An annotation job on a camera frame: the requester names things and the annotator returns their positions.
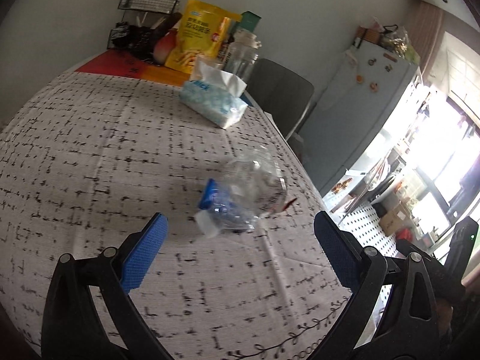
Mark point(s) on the light blue fridge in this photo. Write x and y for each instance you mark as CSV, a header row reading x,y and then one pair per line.
x,y
348,120

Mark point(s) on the white black patterned tablecloth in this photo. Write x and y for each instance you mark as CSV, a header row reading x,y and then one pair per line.
x,y
112,157

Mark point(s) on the black bag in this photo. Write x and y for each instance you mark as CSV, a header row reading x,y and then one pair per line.
x,y
133,41

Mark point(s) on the red orange table mat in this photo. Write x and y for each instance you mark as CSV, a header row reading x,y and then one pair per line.
x,y
112,65

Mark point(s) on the cardboard box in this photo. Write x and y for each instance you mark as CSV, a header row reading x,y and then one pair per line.
x,y
393,219

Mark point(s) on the peach fruit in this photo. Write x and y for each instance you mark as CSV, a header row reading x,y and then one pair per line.
x,y
165,47

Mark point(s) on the orange fridge magnet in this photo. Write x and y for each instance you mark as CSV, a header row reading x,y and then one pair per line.
x,y
360,78
374,88

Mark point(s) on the pink bag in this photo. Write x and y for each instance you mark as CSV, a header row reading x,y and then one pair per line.
x,y
378,25

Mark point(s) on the brown fridge decoration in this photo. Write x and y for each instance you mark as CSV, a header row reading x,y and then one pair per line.
x,y
340,186

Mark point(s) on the yellow snack bag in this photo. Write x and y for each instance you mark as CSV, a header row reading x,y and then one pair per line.
x,y
197,37

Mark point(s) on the grey chair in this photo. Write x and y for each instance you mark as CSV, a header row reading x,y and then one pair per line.
x,y
279,93

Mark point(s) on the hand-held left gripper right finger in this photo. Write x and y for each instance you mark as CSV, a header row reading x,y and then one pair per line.
x,y
339,247

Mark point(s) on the red bag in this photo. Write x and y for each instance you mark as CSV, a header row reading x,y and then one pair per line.
x,y
405,234

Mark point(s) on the green box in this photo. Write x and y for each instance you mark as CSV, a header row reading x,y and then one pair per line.
x,y
249,20

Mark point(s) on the brown curtain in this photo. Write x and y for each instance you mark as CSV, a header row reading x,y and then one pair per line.
x,y
425,41

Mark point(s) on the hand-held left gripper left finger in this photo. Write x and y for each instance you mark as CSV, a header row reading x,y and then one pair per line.
x,y
144,255

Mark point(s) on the small red scrap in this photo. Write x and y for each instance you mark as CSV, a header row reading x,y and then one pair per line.
x,y
289,204

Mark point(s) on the brown box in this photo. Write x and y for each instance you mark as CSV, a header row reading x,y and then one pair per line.
x,y
367,36

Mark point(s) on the green bag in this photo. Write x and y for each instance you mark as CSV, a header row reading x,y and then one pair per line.
x,y
411,54

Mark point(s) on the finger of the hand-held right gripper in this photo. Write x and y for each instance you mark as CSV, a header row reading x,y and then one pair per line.
x,y
403,247

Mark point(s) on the crushed clear plastic bottle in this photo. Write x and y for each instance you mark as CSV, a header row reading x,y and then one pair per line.
x,y
247,191

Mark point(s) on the blue tissue pack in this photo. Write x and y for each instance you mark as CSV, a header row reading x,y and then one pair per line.
x,y
212,99

